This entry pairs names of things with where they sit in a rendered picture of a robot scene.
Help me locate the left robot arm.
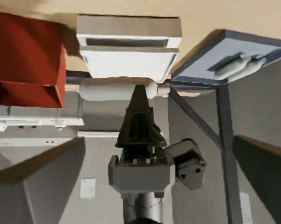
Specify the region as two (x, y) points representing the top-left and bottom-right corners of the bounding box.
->
(123, 137), (207, 224)

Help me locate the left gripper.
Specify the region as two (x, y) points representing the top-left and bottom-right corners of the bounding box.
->
(108, 85), (175, 208)

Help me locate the grey gas cylinder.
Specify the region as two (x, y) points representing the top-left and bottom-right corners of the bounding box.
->
(78, 76), (170, 101)
(214, 56), (251, 80)
(227, 58), (267, 81)

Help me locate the red open box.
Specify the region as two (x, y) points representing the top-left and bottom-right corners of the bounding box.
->
(0, 12), (66, 109)

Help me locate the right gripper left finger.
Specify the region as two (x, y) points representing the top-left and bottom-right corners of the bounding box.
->
(0, 136), (86, 224)

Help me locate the white digital weighing scale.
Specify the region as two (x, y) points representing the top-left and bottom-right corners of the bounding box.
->
(76, 16), (182, 83)

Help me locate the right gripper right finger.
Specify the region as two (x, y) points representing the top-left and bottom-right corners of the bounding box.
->
(232, 135), (281, 224)

